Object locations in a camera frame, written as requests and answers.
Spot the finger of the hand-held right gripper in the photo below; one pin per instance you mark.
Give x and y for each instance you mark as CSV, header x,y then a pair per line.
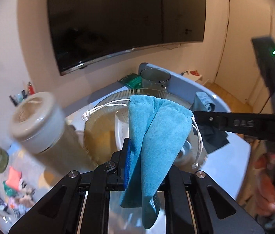
x,y
239,123

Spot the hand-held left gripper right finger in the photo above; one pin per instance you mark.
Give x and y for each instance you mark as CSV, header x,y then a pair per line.
x,y
177,179

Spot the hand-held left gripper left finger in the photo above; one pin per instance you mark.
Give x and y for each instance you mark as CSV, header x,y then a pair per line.
x,y
127,165

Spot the dark blue cloth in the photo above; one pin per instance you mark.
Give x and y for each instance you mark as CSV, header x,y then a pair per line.
x,y
203,102

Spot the ribbed glass bowl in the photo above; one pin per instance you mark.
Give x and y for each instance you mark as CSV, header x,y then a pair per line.
x,y
103,126

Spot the pile of patterned socks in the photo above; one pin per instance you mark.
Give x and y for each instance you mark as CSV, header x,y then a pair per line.
x,y
17,204

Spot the person's right hand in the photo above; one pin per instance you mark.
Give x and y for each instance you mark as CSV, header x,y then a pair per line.
x,y
268,187

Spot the white door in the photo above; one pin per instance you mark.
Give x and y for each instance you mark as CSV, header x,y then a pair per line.
x,y
244,41

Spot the blue table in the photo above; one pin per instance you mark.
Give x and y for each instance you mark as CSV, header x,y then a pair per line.
x,y
225,170

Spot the white low shelf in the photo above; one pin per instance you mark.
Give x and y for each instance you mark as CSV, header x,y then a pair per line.
x,y
202,79

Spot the red small thing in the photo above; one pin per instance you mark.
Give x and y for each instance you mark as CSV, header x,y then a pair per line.
x,y
196,73

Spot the green packet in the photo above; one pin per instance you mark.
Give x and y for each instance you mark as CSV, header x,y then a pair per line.
x,y
132,80

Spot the grey metal cup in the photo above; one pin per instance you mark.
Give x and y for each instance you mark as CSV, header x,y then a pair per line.
x,y
155,80

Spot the tall jar with white lid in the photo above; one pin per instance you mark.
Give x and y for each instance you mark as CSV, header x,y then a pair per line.
x,y
37,121

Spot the pink packet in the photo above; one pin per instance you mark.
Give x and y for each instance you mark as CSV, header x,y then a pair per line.
x,y
14,175

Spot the black wall television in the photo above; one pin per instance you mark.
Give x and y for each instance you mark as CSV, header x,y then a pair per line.
x,y
118,22

